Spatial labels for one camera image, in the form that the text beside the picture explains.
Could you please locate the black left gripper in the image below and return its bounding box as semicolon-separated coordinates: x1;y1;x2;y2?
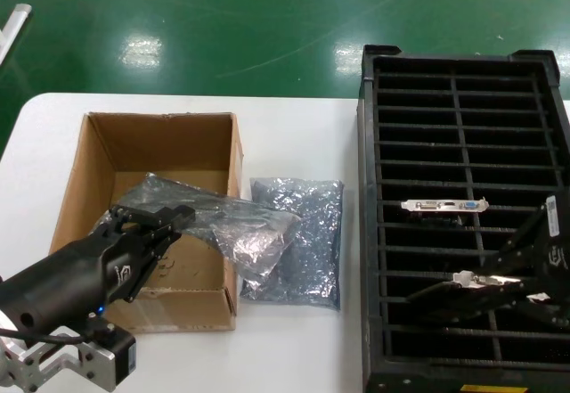
0;204;198;337

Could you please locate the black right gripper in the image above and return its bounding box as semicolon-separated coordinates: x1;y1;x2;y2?
484;203;570;325

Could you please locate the graphics card with silver bracket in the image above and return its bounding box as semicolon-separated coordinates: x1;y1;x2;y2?
404;269;553;323
400;195;491;225

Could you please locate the brown cardboard box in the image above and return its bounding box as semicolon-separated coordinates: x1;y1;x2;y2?
48;111;247;334

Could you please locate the black slotted plastic container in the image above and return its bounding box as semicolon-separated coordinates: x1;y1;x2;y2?
355;44;570;393

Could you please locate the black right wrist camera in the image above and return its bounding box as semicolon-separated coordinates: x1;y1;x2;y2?
543;192;570;242

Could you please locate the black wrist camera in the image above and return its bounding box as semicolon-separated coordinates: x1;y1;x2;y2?
543;192;570;242
86;314;138;388

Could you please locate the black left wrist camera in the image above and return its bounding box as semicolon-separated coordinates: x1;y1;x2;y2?
86;314;138;388

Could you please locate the silver left camera bracket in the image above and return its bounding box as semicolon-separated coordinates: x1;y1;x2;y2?
0;339;120;393

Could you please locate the black left camera cable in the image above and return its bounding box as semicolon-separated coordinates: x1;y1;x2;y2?
0;326;93;348

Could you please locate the white metal table frame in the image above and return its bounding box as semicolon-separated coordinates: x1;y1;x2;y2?
0;4;34;68

